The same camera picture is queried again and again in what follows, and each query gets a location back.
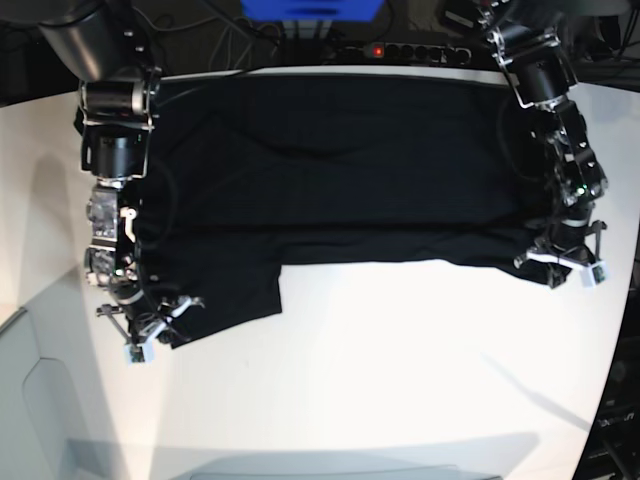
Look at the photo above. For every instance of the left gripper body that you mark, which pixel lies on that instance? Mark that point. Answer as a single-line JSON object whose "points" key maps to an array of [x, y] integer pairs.
{"points": [[569, 243]]}

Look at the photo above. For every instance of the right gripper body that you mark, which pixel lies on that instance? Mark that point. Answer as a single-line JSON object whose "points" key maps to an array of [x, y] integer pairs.
{"points": [[139, 317]]}

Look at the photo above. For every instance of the black T-shirt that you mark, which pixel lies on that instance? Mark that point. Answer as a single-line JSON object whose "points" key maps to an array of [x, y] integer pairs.
{"points": [[251, 174]]}

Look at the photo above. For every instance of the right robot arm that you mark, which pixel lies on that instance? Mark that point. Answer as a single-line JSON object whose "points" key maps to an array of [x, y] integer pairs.
{"points": [[104, 47]]}

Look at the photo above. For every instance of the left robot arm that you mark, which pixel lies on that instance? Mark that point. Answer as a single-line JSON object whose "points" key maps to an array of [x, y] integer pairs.
{"points": [[523, 39]]}

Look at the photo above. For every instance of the black power strip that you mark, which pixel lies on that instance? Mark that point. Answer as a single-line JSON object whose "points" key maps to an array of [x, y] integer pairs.
{"points": [[401, 54]]}

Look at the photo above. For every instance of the blue plastic box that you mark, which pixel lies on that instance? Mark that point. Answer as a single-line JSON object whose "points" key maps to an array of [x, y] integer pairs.
{"points": [[289, 10]]}

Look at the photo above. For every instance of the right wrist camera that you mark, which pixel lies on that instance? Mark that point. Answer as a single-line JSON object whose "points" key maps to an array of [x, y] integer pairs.
{"points": [[138, 353]]}

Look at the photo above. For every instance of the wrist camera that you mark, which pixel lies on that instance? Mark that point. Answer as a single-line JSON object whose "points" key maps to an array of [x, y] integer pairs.
{"points": [[594, 274], [138, 353]]}

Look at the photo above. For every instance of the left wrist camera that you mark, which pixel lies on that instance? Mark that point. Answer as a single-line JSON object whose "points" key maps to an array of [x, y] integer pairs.
{"points": [[594, 274]]}

